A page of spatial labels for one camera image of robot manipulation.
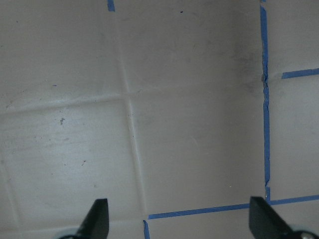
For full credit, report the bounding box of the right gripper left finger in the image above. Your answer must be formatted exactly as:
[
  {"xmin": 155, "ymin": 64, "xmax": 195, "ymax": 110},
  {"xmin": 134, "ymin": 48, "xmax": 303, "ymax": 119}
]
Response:
[{"xmin": 74, "ymin": 199, "xmax": 109, "ymax": 239}]

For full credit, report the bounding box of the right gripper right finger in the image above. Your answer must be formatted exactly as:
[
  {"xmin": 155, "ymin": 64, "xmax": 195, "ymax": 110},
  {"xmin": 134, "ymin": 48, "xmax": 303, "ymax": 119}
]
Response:
[{"xmin": 249, "ymin": 197, "xmax": 306, "ymax": 239}]

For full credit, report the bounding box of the brown paper table cover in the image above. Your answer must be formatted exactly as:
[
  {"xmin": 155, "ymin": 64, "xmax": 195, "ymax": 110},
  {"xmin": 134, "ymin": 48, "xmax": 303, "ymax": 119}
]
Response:
[{"xmin": 0, "ymin": 0, "xmax": 319, "ymax": 239}]

